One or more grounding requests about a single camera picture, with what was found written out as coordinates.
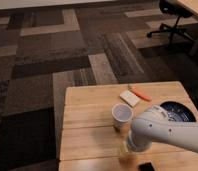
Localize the clear plastic cup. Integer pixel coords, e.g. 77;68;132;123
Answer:
111;103;133;130

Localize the black rectangular eraser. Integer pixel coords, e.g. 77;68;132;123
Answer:
138;162;155;171

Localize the blue patterned bowl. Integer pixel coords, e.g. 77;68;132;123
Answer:
160;101;196;122

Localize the orange carrot toy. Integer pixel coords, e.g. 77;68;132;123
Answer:
131;87;152;102

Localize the light wooden desk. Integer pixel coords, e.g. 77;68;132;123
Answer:
176;0;198;18

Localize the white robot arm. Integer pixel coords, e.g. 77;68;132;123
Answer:
119;105;198;156

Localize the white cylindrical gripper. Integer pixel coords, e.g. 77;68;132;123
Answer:
118;132;151;156

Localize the black office chair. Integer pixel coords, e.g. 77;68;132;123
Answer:
146;0;197;44

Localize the white sponge block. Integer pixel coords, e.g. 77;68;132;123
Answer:
120;90;140;107

